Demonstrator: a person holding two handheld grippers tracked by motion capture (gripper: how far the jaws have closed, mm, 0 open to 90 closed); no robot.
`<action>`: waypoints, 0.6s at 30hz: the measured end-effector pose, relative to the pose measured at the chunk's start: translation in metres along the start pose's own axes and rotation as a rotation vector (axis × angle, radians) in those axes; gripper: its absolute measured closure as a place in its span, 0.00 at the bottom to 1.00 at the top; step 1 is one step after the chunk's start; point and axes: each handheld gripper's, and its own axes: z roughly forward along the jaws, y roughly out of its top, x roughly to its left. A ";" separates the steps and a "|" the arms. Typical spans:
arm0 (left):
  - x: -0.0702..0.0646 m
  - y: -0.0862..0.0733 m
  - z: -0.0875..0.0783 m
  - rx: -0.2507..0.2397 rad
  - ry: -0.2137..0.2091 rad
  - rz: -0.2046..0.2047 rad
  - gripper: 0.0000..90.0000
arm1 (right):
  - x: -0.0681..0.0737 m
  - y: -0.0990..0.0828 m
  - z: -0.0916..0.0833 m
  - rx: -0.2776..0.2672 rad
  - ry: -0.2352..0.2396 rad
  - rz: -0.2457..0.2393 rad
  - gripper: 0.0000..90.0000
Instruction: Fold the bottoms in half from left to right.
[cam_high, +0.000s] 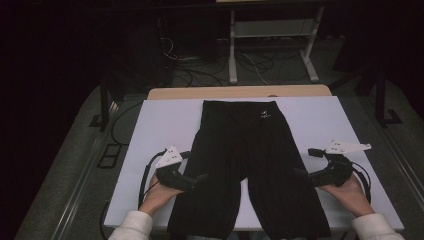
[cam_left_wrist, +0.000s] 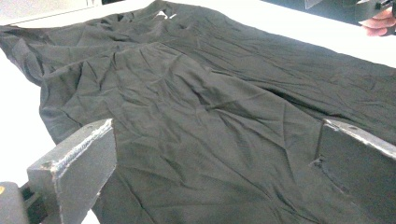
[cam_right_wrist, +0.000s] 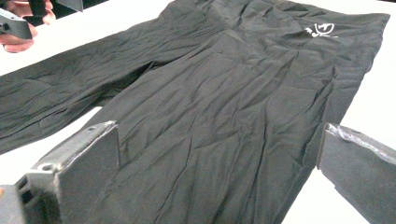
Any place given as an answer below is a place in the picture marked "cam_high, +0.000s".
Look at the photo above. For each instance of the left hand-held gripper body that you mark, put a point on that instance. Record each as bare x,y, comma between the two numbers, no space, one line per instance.
168,158

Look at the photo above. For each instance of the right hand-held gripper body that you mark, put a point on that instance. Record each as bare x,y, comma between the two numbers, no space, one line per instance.
335,168

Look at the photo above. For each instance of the black pants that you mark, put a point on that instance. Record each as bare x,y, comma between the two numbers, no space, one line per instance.
240,150

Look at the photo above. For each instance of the person's right hand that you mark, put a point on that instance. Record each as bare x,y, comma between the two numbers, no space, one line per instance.
351,195

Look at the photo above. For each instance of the person's left hand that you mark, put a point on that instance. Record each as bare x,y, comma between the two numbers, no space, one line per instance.
160,196

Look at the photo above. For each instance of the white board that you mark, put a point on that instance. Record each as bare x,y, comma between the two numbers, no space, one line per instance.
160,126

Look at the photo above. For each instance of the wooden table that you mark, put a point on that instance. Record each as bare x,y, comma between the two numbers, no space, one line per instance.
233,91

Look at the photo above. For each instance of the black metal stand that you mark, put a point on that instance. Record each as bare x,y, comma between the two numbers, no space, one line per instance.
104,106
380,100

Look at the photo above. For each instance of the metal floor rail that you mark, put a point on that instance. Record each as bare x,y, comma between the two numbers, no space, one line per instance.
83,186
400,163

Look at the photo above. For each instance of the white metal desk frame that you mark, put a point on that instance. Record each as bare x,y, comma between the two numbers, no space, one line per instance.
273,28

